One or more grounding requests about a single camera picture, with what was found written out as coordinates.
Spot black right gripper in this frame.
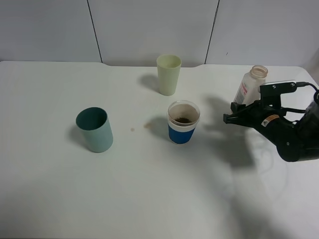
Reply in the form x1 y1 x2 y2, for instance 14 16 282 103
223 100 306 162

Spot clear plastic drink bottle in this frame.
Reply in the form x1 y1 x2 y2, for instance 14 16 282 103
234 65 268 105

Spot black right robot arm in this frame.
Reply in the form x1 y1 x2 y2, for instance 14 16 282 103
223 91 319 162

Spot glass cup with blue sleeve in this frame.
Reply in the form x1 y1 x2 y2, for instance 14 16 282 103
167 100 200 144

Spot pale yellow-green plastic cup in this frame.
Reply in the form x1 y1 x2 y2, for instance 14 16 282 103
157 54 182 96

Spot teal green plastic cup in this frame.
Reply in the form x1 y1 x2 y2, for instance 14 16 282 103
76 107 113 153

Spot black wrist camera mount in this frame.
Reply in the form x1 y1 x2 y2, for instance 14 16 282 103
260 81 297 109

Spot black camera cable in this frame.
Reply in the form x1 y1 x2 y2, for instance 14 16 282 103
296 81 319 93

